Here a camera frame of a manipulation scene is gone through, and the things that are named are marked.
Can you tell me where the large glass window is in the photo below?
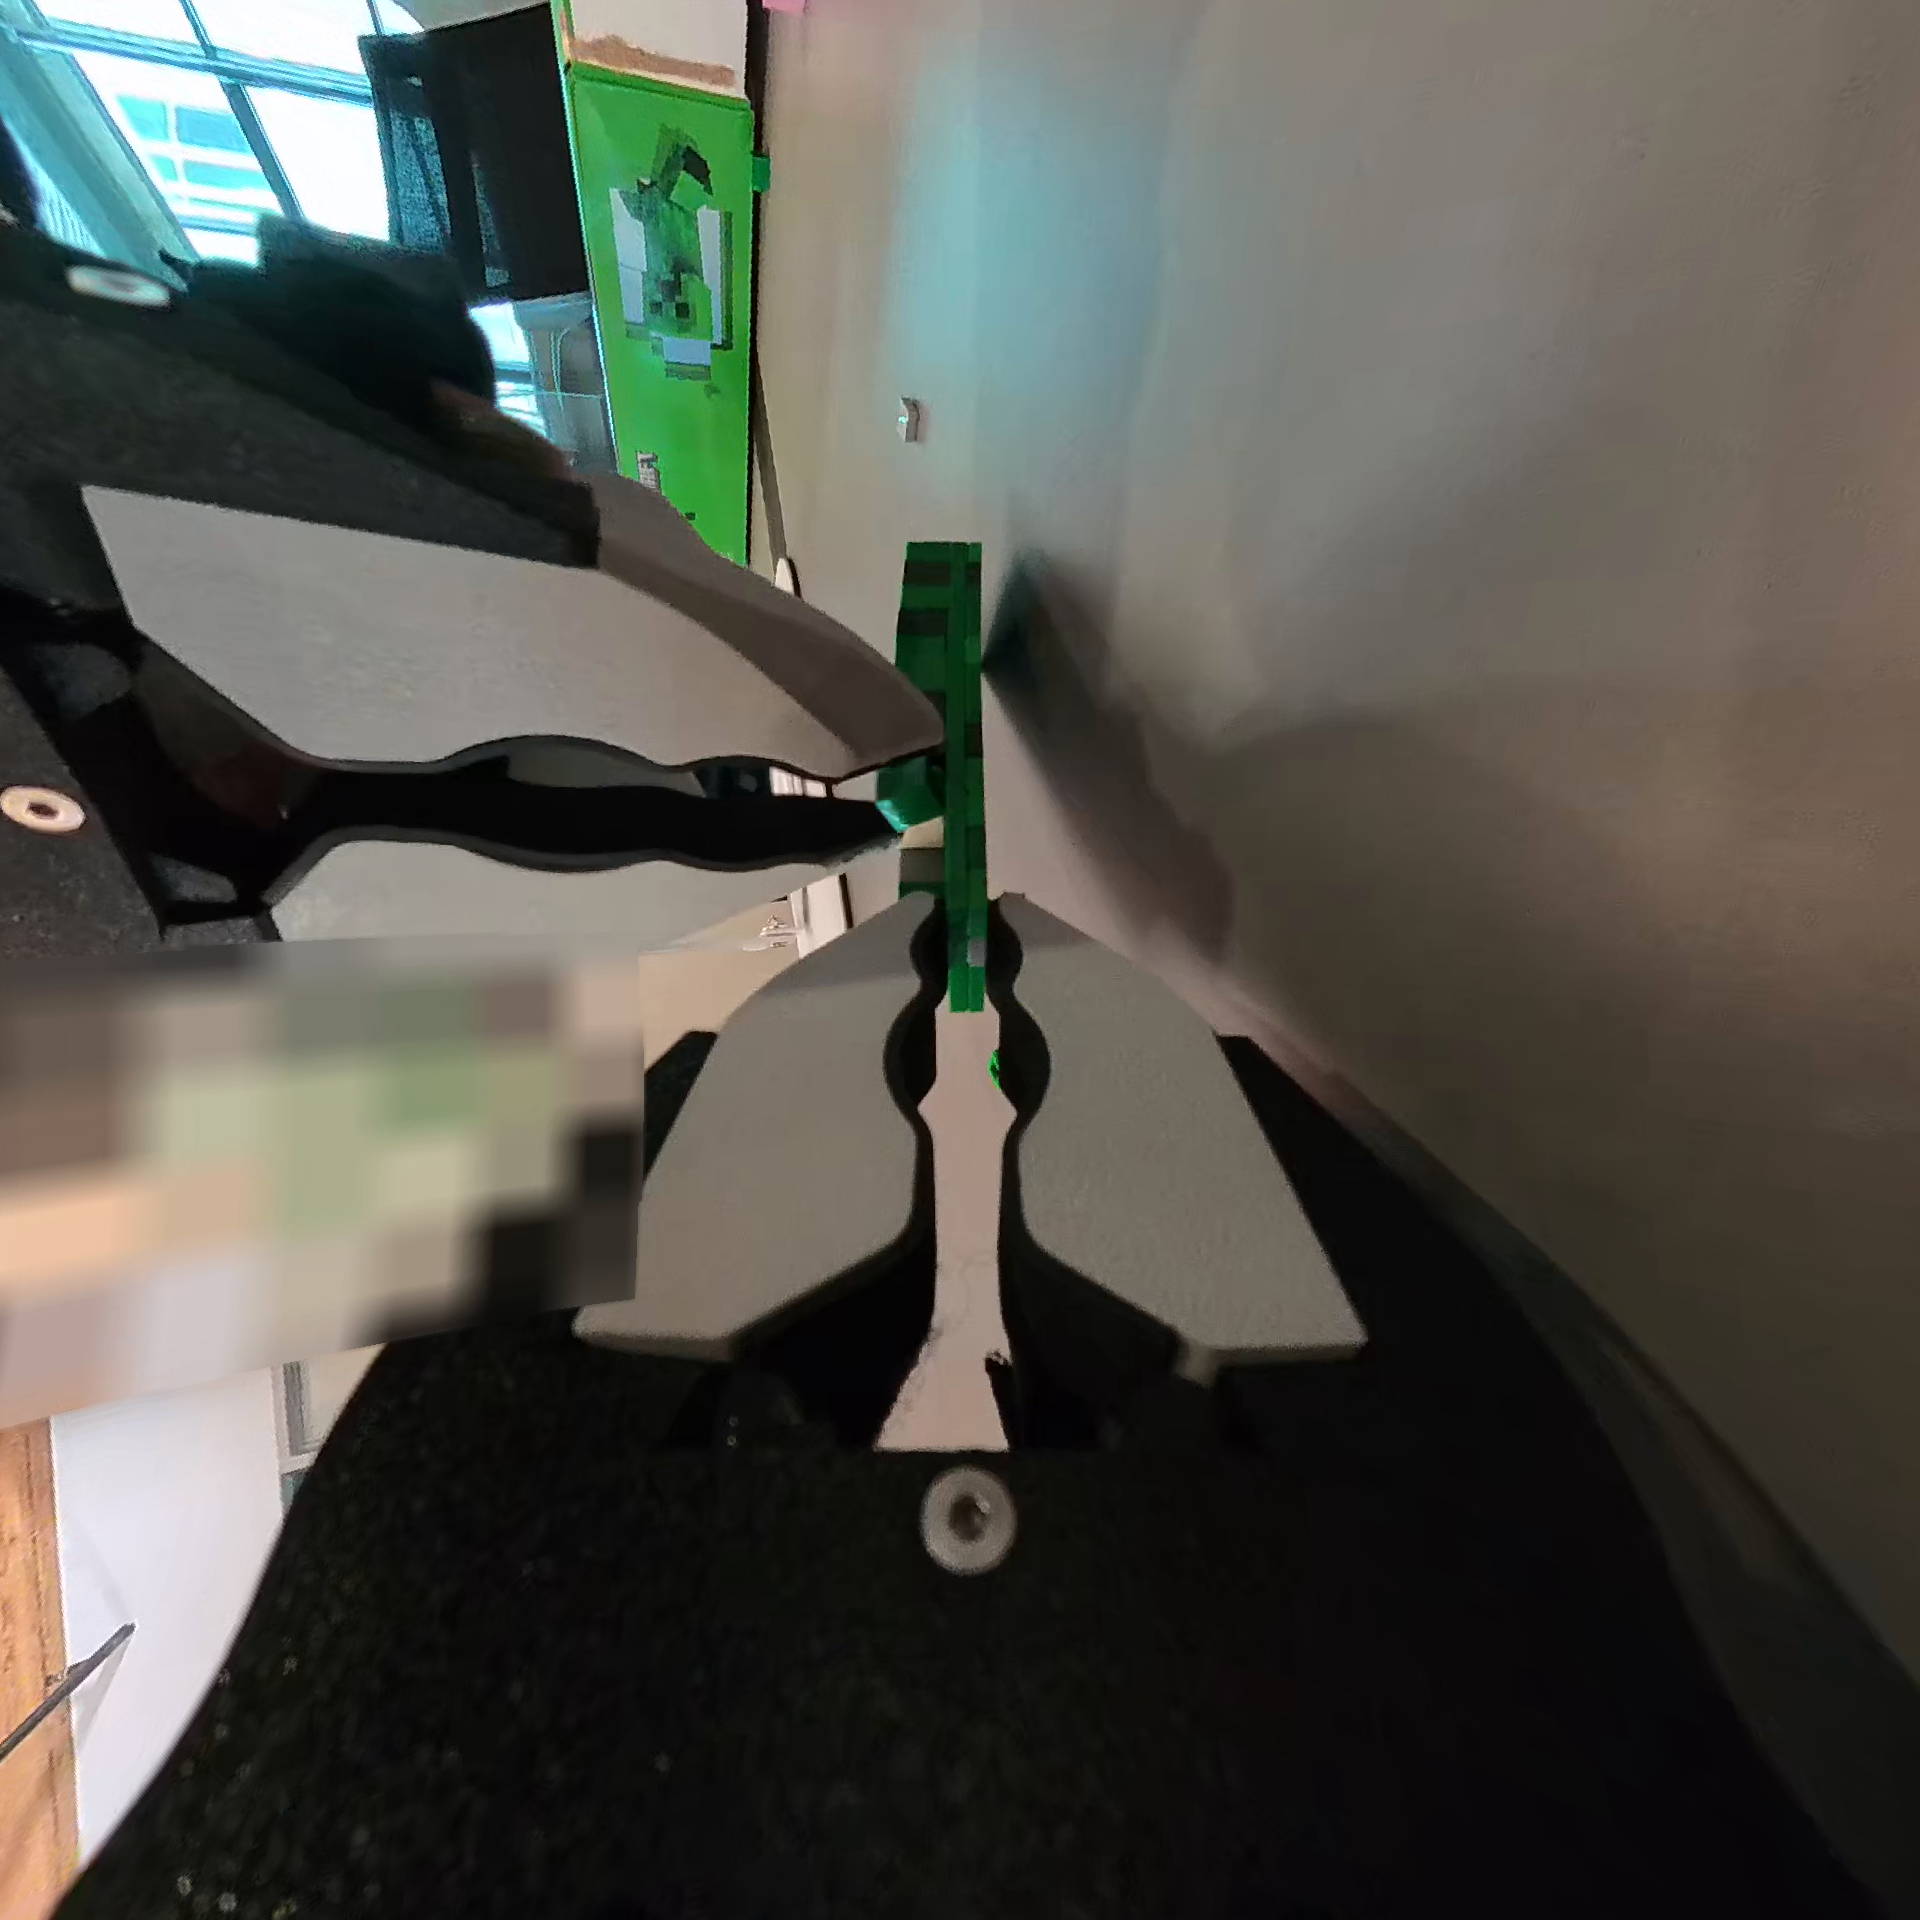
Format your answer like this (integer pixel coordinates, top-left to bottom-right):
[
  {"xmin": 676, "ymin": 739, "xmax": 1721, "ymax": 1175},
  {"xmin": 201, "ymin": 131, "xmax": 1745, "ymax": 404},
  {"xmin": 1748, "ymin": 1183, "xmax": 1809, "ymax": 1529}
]
[{"xmin": 0, "ymin": 0, "xmax": 421, "ymax": 263}]

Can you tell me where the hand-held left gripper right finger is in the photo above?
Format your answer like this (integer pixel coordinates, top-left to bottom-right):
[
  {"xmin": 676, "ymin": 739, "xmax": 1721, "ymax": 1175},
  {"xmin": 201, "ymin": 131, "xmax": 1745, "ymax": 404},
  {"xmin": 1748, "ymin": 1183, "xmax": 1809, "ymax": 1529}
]
[{"xmin": 993, "ymin": 892, "xmax": 1374, "ymax": 1368}]

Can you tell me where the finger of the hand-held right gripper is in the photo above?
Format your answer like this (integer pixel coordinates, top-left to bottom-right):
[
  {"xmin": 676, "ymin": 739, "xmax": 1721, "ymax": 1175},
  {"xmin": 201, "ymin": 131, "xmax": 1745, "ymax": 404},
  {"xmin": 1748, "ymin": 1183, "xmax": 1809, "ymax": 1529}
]
[
  {"xmin": 82, "ymin": 475, "xmax": 950, "ymax": 785},
  {"xmin": 261, "ymin": 755, "xmax": 906, "ymax": 950}
]

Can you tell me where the grey desk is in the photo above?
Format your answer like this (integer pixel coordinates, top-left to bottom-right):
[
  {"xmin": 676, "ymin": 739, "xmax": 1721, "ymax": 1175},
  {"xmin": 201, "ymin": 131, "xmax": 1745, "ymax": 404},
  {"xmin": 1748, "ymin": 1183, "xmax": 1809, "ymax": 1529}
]
[{"xmin": 749, "ymin": 0, "xmax": 1920, "ymax": 1920}]

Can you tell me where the green toy brick assembly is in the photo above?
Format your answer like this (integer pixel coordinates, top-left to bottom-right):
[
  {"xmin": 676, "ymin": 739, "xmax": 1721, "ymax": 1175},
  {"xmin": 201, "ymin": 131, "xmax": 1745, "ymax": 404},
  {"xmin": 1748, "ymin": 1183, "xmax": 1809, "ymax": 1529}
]
[{"xmin": 891, "ymin": 539, "xmax": 999, "ymax": 1019}]

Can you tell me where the green toy box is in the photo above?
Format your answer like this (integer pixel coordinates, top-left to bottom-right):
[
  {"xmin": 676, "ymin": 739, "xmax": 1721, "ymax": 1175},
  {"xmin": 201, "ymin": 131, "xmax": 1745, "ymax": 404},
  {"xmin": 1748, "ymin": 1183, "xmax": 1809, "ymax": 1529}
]
[{"xmin": 551, "ymin": 0, "xmax": 760, "ymax": 570}]

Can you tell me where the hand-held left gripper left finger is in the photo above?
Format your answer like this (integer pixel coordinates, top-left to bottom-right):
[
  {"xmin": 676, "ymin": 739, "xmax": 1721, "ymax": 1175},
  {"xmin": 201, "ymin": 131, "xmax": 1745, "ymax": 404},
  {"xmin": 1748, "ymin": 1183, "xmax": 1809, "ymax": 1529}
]
[{"xmin": 571, "ymin": 893, "xmax": 948, "ymax": 1368}]

